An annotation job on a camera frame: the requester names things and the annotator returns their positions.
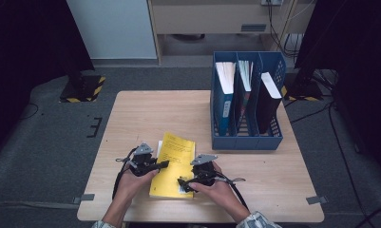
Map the black stand base striped tape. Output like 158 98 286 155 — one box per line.
281 70 324 103
58 60 106 104

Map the white cabinet panel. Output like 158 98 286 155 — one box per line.
67 0 158 60

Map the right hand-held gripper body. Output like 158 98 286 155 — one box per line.
190 154 219 188

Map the beige wooden desk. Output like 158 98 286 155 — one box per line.
146 0 315 66

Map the grey tape piece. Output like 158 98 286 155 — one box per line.
72 193 96 204
305 195 329 205

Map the black hanging cable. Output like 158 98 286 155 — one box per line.
267 0 299 60

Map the bright blue book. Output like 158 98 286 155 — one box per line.
215 61 238 137

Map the person's right hand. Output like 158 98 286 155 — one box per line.
188 161 242 217

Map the hand-held gripper cable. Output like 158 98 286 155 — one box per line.
111 146 139 201
216 172 250 211

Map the person's left hand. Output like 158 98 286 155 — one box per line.
115 166 160 204

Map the blue file rack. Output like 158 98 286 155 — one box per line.
210 50 287 151

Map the black floor cable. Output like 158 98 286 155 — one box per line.
353 207 381 228
15 103 40 124
289 101 370 228

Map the teal illustrated book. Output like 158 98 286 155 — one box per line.
237 60 255 127

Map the right hand-held gripper cable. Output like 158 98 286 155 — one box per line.
216 172 250 211

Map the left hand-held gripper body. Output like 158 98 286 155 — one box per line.
127 142 159 178

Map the black curtain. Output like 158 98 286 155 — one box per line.
294 0 381 179
0 0 96 160

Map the left hand-held gripper cable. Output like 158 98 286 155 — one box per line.
111 146 139 201

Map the yellow book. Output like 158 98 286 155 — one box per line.
148 131 196 200

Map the black book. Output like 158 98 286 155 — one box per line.
257 71 283 135

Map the grey label plate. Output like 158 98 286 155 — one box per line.
240 23 268 32

